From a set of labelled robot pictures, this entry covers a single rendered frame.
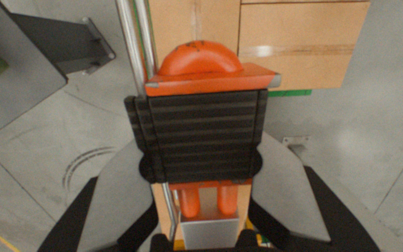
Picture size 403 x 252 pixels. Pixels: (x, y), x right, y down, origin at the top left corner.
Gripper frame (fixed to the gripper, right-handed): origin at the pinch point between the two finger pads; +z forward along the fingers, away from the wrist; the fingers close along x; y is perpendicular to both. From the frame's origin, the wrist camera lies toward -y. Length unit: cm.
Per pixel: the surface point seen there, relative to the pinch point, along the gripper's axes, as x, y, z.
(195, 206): -0.8, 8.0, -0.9
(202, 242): -0.3, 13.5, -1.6
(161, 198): -18, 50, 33
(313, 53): 59, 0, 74
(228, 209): 2.5, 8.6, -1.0
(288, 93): 82, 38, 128
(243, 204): 17, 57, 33
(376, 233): 100, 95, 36
